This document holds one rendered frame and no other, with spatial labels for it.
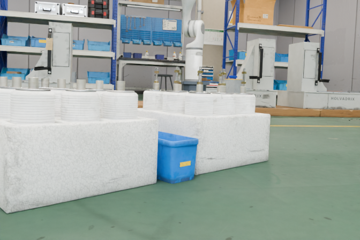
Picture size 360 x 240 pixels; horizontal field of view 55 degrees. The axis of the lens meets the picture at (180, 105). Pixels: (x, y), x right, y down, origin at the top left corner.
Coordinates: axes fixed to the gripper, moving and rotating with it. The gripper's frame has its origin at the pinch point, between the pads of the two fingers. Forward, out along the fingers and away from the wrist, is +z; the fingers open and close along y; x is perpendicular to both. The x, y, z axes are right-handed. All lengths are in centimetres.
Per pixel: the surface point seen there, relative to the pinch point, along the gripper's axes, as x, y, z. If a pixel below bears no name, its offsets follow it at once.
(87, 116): 87, -27, 13
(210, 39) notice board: -598, -213, 14
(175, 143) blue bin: 80, -51, 6
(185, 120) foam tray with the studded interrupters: 65, -54, 4
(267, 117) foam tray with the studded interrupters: 48, -82, -14
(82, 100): 86, -24, 11
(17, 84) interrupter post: 79, -10, 22
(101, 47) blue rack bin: -406, -46, 142
